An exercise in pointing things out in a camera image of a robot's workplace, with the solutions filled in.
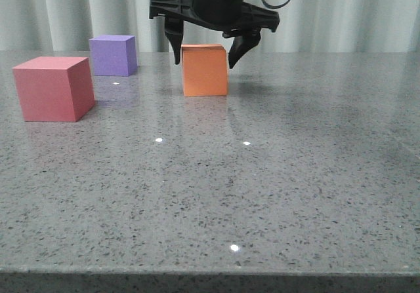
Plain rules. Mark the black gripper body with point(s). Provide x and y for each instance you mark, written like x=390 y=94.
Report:
x=229 y=16

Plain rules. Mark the purple foam cube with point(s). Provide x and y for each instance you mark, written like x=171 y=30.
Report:
x=113 y=55

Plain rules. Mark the pale green curtain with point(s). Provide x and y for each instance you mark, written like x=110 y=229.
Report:
x=305 y=25

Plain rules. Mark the red foam cube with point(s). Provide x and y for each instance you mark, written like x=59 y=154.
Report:
x=54 y=88

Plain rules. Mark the orange foam cube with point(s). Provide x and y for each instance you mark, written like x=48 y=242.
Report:
x=204 y=70

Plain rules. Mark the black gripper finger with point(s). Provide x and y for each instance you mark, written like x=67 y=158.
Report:
x=244 y=40
x=174 y=31

